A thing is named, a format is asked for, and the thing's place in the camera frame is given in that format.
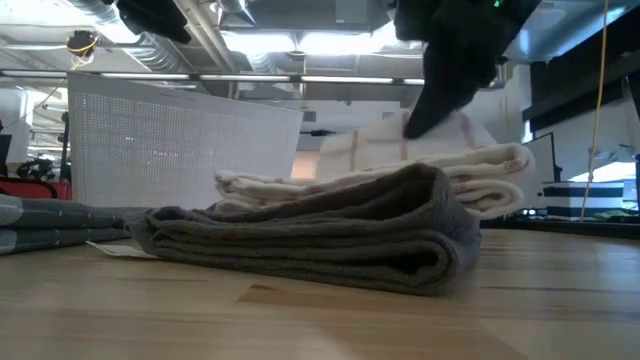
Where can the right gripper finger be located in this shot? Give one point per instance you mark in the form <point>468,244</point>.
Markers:
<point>435,105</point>

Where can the white towel with red checks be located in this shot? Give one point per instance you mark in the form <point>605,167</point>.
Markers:
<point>380,145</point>

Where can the plain dark grey towel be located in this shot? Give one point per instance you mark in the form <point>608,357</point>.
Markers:
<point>300,240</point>

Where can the grey towel with dashed grid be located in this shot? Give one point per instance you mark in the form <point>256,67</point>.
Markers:
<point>50,220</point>

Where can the long ceiling light bar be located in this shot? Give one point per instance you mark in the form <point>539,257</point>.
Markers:
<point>345,79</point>

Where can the white-backed computer monitor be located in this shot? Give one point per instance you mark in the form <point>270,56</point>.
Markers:
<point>542,160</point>

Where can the white plastic basket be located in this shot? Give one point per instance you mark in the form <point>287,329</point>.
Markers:
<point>175,150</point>

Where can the red plastic crate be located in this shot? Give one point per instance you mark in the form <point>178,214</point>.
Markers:
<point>62,190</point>

